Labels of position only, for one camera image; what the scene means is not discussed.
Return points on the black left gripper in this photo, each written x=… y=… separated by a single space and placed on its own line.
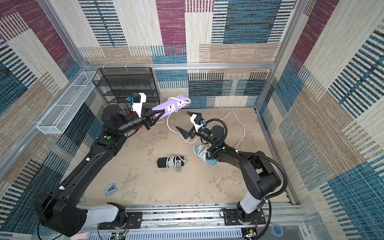
x=147 y=119

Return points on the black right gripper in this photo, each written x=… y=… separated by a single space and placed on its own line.
x=194 y=130

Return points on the purple power strip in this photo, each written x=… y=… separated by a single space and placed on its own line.
x=173 y=104

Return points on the black power strip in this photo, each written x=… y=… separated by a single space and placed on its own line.
x=171 y=162

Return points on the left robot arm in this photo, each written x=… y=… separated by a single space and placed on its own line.
x=57 y=210

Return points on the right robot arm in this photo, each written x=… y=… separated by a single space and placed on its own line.
x=264 y=177

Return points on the teal power strip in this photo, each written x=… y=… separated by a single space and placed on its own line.
x=211 y=162

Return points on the blue stapler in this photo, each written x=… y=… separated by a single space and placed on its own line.
x=111 y=189

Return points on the teal tape roll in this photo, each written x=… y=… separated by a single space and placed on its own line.
x=277 y=231

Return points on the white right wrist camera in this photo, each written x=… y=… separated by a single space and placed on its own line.
x=199 y=123

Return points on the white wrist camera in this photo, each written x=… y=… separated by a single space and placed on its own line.
x=199 y=123
x=135 y=103

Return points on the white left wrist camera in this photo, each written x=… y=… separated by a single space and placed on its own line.
x=135 y=103

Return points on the black wire mesh shelf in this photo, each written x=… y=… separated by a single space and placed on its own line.
x=119 y=85

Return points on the white wire mesh basket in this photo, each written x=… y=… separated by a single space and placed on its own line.
x=58 y=118

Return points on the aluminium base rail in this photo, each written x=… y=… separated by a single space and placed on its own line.
x=208 y=222

